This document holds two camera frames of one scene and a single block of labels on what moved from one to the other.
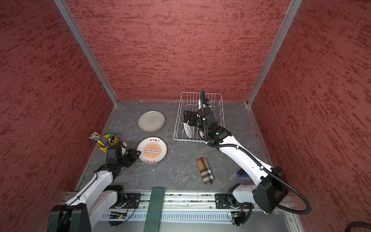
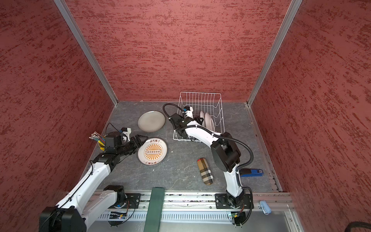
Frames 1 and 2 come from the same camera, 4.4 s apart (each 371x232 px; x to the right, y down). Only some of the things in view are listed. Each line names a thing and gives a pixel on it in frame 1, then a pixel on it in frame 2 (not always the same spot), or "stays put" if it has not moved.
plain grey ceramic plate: [151, 121] stays put
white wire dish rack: [189, 102] stays put
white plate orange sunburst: [153, 150] stays put
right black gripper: [187, 117] -> [198, 119]
